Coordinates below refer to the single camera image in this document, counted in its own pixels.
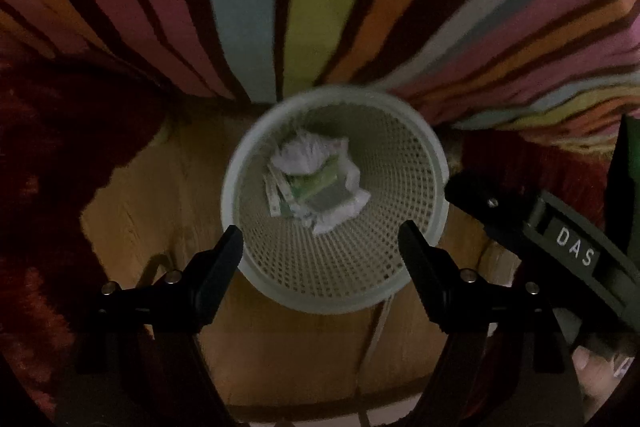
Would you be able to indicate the white plastic tissue pack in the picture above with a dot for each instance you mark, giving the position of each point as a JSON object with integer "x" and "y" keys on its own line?
{"x": 345, "y": 202}

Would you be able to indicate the person's right hand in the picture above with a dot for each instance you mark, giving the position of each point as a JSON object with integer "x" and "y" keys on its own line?
{"x": 600, "y": 364}

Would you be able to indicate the dark red fuzzy blanket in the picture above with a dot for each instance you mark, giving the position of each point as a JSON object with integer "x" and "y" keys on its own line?
{"x": 50, "y": 167}

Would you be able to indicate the white mesh wastebasket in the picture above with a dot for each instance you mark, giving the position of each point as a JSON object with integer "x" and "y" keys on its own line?
{"x": 350, "y": 262}

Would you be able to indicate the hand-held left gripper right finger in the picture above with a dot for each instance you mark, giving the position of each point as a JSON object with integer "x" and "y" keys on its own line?
{"x": 417, "y": 262}

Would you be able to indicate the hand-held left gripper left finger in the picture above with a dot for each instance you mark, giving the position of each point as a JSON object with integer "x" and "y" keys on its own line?
{"x": 222, "y": 267}

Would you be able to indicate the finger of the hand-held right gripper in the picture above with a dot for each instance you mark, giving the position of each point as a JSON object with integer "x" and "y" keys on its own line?
{"x": 492, "y": 207}

